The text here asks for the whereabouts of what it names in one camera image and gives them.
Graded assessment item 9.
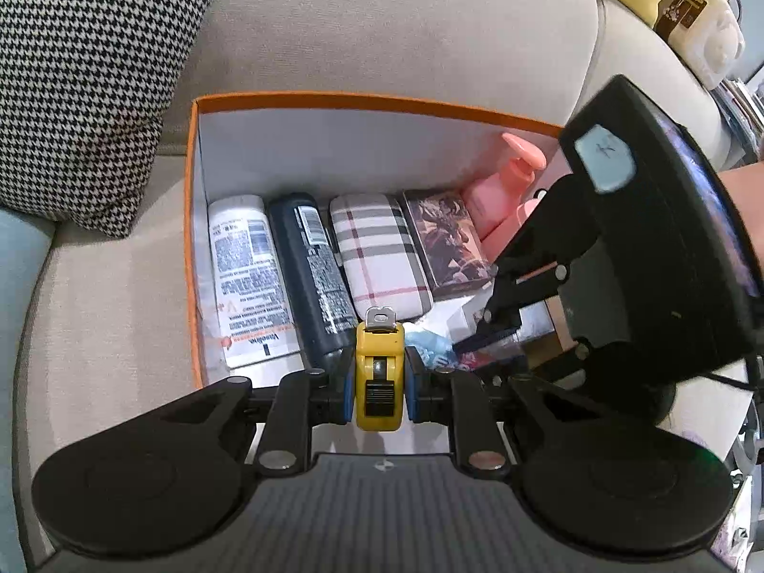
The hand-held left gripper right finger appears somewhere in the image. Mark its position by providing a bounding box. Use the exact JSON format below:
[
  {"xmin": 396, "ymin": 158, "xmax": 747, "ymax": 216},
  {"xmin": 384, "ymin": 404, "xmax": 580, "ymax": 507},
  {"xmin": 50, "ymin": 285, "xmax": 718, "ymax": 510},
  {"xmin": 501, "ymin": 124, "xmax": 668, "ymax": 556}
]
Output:
[{"xmin": 404, "ymin": 346, "xmax": 605, "ymax": 479}]

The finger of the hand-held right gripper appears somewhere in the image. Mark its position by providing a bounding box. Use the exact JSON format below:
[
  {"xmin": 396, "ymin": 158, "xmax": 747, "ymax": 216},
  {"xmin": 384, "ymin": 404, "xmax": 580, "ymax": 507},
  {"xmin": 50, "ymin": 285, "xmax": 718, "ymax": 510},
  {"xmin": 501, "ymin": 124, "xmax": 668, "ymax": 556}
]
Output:
[
  {"xmin": 479, "ymin": 339, "xmax": 595, "ymax": 389},
  {"xmin": 452, "ymin": 174, "xmax": 599, "ymax": 354}
]

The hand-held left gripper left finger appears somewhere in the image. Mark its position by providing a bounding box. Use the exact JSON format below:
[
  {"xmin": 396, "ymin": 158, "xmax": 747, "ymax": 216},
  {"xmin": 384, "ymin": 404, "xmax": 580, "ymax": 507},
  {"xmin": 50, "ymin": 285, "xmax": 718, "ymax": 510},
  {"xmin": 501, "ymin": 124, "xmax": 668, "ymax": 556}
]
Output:
[{"xmin": 157, "ymin": 348, "xmax": 357, "ymax": 478}]

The small pink cup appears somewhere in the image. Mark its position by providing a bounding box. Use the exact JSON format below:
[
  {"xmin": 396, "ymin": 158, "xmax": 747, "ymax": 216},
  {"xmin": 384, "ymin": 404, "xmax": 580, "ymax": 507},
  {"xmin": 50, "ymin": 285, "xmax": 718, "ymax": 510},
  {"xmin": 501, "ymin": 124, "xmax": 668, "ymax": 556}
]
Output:
[{"xmin": 480, "ymin": 191, "xmax": 553, "ymax": 264}]

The clear plastic box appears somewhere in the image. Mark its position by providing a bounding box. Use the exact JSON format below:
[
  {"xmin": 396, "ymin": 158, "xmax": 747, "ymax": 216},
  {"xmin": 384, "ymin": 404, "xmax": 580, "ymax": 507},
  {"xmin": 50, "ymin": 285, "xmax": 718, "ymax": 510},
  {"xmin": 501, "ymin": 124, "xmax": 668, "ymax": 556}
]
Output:
[{"xmin": 516, "ymin": 301, "xmax": 565, "ymax": 359}]

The yellow tape measure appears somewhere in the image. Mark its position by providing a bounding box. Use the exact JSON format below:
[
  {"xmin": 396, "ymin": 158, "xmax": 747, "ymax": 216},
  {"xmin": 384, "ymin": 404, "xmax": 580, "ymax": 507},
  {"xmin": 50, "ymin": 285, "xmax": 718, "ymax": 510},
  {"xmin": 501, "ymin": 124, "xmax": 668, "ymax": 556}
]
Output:
[{"xmin": 355, "ymin": 306, "xmax": 407, "ymax": 432}]

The blue printed box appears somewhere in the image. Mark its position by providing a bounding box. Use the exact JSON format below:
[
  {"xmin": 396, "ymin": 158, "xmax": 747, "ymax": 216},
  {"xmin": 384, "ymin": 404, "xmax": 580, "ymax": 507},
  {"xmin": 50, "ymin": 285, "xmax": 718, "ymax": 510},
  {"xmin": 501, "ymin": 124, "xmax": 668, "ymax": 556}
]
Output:
[{"xmin": 406, "ymin": 328, "xmax": 478, "ymax": 371}]

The large pink cup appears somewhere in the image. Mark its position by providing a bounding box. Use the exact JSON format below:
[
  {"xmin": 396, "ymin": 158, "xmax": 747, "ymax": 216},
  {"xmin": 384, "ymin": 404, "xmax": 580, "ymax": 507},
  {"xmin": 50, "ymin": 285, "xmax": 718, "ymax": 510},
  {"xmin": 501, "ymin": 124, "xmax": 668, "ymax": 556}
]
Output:
[{"xmin": 462, "ymin": 131, "xmax": 547, "ymax": 240}]

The illustrated card box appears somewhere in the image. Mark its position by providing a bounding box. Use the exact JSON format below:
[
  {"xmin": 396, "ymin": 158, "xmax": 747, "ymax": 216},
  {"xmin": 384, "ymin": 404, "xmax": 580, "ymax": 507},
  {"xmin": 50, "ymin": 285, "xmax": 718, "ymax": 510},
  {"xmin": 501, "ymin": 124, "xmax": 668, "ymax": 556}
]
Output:
[{"xmin": 401, "ymin": 189, "xmax": 496, "ymax": 301}]

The black bottle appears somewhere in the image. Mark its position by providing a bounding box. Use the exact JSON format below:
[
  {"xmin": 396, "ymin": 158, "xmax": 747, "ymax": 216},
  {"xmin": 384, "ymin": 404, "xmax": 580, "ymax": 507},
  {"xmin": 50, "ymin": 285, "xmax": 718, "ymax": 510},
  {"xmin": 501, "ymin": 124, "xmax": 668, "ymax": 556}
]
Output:
[{"xmin": 266, "ymin": 192, "xmax": 359, "ymax": 374}]

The plaid case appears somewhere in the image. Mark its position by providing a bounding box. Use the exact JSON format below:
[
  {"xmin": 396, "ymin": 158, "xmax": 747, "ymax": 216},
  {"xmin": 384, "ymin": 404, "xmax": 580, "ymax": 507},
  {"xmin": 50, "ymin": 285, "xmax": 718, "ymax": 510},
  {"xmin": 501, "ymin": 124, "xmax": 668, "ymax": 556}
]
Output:
[{"xmin": 329, "ymin": 192, "xmax": 435, "ymax": 320}]

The white tube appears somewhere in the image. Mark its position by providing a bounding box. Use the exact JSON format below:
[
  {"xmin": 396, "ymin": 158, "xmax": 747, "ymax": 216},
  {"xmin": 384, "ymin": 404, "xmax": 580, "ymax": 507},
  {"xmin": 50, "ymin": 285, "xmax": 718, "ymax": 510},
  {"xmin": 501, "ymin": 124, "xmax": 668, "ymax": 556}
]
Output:
[{"xmin": 207, "ymin": 194, "xmax": 302, "ymax": 370}]

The orange cardboard box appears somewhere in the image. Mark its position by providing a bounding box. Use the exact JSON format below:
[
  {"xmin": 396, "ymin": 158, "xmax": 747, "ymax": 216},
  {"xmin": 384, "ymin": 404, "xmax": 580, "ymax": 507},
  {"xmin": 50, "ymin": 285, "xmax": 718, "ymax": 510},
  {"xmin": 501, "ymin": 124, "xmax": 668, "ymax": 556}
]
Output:
[{"xmin": 185, "ymin": 91, "xmax": 598, "ymax": 395}]

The person's right forearm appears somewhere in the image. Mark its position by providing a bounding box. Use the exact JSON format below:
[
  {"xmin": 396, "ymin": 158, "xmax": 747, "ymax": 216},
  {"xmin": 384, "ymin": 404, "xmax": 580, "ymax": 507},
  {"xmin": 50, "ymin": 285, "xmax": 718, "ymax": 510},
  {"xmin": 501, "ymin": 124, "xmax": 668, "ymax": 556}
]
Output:
[{"xmin": 716, "ymin": 162, "xmax": 764, "ymax": 287}]

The stack of books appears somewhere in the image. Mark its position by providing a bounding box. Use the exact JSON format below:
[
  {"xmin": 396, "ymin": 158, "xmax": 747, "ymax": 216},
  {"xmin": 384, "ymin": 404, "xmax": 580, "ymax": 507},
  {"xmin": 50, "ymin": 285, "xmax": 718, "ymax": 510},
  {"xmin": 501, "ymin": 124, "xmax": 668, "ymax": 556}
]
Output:
[{"xmin": 710, "ymin": 77, "xmax": 764, "ymax": 162}]

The cream small suitcase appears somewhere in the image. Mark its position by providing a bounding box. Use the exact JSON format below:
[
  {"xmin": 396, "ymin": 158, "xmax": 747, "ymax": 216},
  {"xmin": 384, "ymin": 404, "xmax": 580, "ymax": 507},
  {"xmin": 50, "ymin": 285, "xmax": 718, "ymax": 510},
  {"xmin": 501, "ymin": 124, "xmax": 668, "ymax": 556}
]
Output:
[{"xmin": 653, "ymin": 0, "xmax": 747, "ymax": 90}]

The light blue pillow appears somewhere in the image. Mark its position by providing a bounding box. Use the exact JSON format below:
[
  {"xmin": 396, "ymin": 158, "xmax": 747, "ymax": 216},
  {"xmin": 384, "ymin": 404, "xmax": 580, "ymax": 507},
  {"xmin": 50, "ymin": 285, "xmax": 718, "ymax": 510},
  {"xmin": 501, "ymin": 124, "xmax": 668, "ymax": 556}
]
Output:
[{"xmin": 0, "ymin": 209, "xmax": 57, "ymax": 335}]

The houndstooth pillow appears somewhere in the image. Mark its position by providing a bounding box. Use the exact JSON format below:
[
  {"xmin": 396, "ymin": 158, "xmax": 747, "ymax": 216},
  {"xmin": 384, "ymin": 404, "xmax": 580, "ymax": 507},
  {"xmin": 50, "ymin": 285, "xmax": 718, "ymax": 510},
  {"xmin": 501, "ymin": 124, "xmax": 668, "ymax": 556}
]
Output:
[{"xmin": 0, "ymin": 0, "xmax": 240, "ymax": 238}]

